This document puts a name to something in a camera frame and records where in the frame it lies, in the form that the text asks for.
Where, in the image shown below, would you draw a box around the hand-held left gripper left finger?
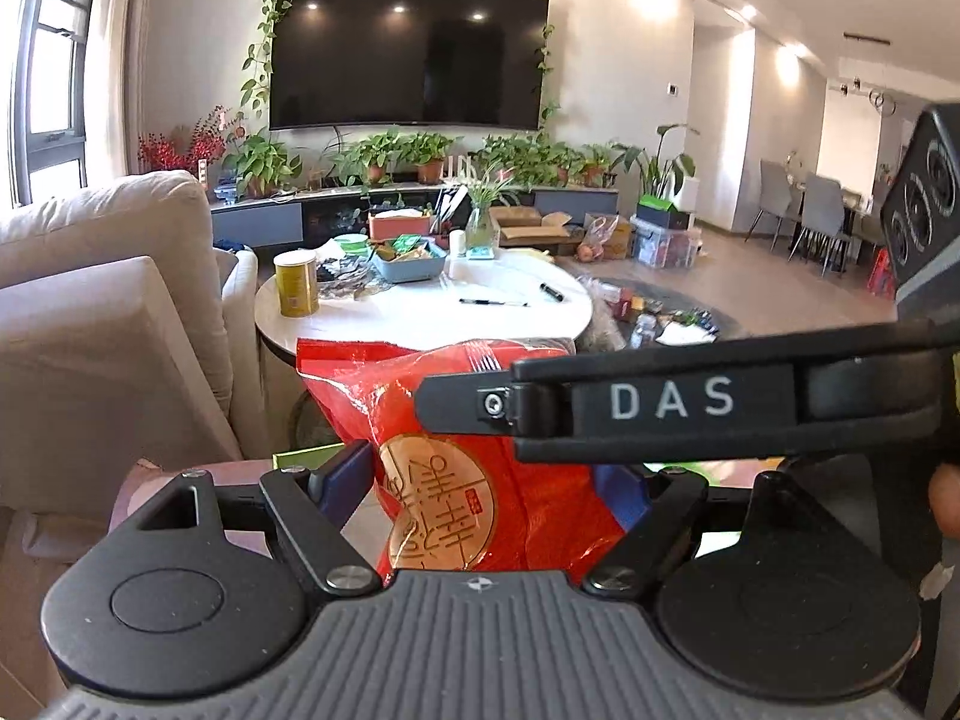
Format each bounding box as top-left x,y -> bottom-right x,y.
112,441 -> 383,597

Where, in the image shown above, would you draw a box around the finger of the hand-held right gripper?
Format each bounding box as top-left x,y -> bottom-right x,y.
415,321 -> 960,466

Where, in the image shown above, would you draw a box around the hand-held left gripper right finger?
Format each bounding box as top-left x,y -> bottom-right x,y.
583,463 -> 848,596

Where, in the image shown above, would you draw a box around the green cardboard box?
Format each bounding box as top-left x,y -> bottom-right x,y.
271,444 -> 350,470

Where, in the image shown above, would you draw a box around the large red snack bag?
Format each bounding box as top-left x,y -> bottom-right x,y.
296,337 -> 650,590

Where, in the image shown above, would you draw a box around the person's right hand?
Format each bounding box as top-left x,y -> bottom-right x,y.
928,461 -> 960,541

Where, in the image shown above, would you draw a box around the red box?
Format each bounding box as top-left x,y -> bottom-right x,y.
868,247 -> 898,298

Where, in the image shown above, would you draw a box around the grey dining chair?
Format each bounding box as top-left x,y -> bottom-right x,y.
746,159 -> 801,245
787,174 -> 854,276

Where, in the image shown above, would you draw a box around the pink dotted tablecloth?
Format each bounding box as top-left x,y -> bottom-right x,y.
112,457 -> 781,563

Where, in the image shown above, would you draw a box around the pendant lamp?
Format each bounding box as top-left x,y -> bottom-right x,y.
840,30 -> 901,117

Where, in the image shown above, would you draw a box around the clear storage bin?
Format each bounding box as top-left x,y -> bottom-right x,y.
630,214 -> 706,271

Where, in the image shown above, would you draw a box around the green and black box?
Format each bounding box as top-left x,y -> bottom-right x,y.
637,195 -> 692,231

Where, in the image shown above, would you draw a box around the round white coffee table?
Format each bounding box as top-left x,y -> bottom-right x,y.
255,244 -> 593,365

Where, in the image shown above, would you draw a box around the yellow can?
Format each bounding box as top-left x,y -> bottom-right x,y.
274,251 -> 321,317

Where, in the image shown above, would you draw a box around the pile of dark wrappers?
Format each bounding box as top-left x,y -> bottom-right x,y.
319,255 -> 385,302

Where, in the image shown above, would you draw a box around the blue basket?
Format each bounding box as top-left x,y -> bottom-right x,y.
371,236 -> 449,284

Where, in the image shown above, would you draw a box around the open cardboard box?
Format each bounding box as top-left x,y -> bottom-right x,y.
491,206 -> 575,248

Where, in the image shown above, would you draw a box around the large leaf floor plant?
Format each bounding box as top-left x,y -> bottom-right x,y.
611,124 -> 700,202

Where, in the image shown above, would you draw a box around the potted green plant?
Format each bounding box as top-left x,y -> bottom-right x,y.
551,142 -> 617,188
330,127 -> 410,185
480,133 -> 556,188
225,131 -> 302,200
401,133 -> 460,185

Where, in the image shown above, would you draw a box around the pink box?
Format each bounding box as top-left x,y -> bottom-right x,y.
367,211 -> 432,241

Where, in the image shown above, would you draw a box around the glass vase with plant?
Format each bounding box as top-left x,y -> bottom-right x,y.
457,165 -> 520,257

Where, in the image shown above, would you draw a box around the beige sofa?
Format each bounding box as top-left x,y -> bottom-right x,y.
0,171 -> 263,485

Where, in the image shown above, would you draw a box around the red berry branches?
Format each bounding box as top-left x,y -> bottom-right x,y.
137,106 -> 227,175

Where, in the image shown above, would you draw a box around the window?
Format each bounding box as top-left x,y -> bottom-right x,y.
11,0 -> 98,211

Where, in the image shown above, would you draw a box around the wall television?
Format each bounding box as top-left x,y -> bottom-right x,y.
268,0 -> 551,131

